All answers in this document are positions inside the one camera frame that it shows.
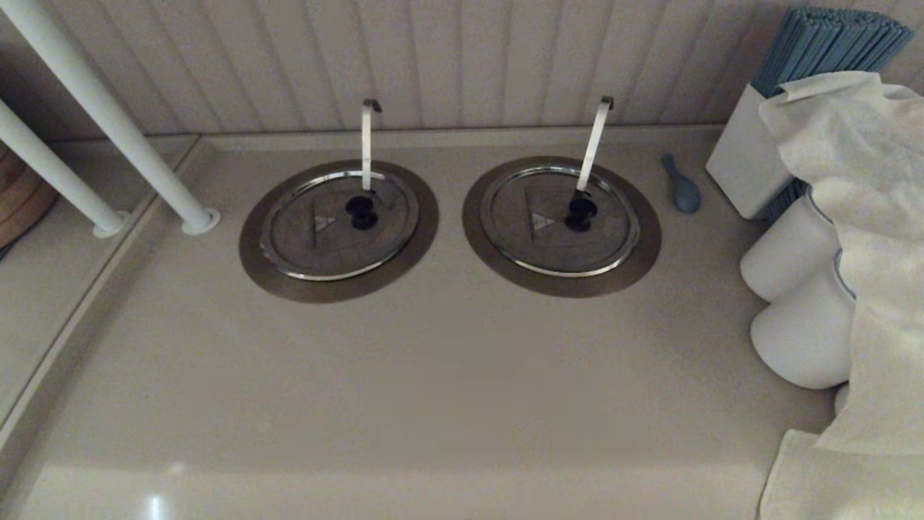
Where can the white square holder box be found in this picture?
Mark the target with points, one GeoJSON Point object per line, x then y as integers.
{"type": "Point", "coordinates": [743, 159]}

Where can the small blue plastic spoon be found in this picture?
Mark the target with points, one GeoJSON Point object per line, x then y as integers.
{"type": "Point", "coordinates": [686, 193]}

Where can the short white metal pole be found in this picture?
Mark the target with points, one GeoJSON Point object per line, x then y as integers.
{"type": "Point", "coordinates": [50, 170]}

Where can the white paper cup stack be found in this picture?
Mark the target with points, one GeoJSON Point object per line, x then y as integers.
{"type": "Point", "coordinates": [787, 253]}
{"type": "Point", "coordinates": [801, 339]}

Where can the white cotton cloth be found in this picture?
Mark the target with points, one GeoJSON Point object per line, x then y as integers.
{"type": "Point", "coordinates": [881, 217]}

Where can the long white metal pole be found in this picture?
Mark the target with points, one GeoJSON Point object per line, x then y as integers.
{"type": "Point", "coordinates": [108, 115]}

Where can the blue ribbed item behind cups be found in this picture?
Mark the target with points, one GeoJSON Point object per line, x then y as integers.
{"type": "Point", "coordinates": [788, 196]}

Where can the brown wooden board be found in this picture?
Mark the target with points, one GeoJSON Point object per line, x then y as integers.
{"type": "Point", "coordinates": [18, 202]}

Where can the bundle of blue sticks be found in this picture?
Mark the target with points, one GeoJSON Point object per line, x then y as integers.
{"type": "Point", "coordinates": [816, 43]}

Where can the steel lid with black knob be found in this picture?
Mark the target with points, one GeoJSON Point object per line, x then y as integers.
{"type": "Point", "coordinates": [599, 245]}
{"type": "Point", "coordinates": [303, 245]}

